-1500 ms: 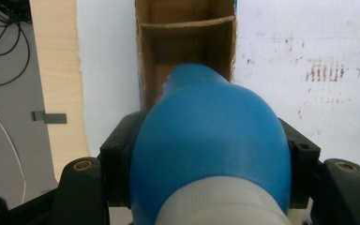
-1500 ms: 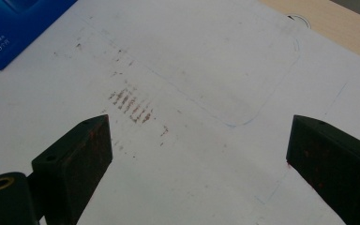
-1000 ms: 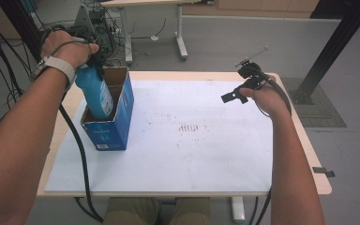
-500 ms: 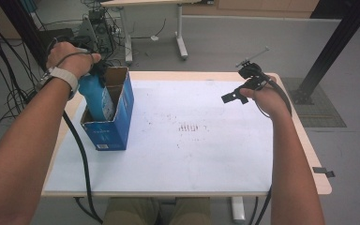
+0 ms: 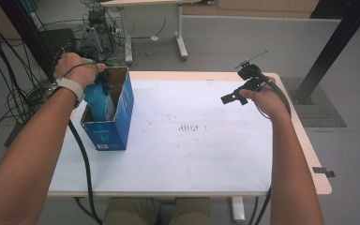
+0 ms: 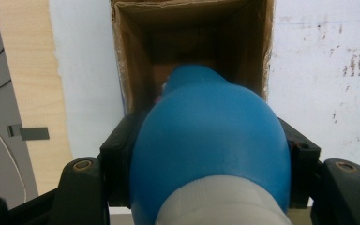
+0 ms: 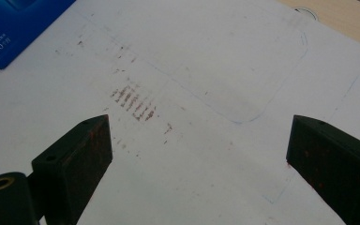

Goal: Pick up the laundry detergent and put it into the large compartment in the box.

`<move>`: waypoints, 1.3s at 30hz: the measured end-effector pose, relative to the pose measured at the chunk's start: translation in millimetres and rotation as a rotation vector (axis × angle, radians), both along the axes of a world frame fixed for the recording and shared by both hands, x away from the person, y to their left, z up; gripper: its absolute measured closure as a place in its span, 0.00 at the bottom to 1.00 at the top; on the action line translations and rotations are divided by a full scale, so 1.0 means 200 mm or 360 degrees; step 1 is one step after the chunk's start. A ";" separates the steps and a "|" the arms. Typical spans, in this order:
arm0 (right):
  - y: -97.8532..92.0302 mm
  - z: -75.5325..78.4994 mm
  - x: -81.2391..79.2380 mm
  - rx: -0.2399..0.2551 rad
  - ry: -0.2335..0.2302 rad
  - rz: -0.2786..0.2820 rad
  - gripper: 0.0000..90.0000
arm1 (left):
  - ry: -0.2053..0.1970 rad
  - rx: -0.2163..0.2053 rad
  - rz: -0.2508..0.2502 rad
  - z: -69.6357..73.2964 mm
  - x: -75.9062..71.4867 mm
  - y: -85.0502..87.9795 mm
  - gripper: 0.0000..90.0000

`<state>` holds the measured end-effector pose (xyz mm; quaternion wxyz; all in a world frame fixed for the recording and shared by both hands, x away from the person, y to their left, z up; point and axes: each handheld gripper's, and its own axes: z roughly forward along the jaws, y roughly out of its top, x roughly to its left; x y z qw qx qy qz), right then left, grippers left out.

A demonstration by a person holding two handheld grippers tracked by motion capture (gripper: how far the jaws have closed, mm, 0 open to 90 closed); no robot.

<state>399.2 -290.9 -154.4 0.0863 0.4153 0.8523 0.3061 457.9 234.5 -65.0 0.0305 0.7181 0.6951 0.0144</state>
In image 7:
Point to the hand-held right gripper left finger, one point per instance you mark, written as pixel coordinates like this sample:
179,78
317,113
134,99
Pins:
75,165

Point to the white paper mat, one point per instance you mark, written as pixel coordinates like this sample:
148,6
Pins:
200,93

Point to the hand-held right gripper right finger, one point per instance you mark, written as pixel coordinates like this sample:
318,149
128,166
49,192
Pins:
340,162

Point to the blue cardboard box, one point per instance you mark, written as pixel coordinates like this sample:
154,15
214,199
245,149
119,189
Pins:
15,28

